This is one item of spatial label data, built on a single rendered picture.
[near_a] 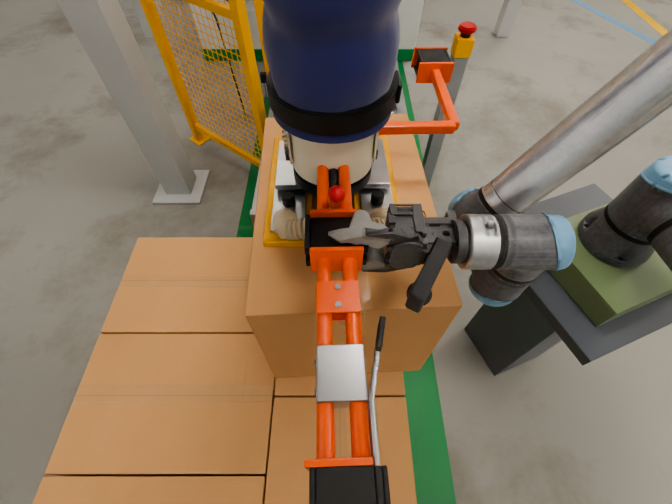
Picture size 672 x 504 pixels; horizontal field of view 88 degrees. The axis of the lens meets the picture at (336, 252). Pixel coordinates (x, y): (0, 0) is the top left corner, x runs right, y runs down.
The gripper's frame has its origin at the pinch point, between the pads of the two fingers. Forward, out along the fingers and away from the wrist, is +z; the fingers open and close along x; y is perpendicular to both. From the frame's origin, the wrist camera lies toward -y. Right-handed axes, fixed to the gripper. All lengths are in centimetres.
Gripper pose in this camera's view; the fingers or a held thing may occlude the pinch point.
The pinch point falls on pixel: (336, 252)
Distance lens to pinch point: 55.6
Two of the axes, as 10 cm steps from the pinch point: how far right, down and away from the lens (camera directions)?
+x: 0.0, -5.7, -8.2
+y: 0.0, -8.2, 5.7
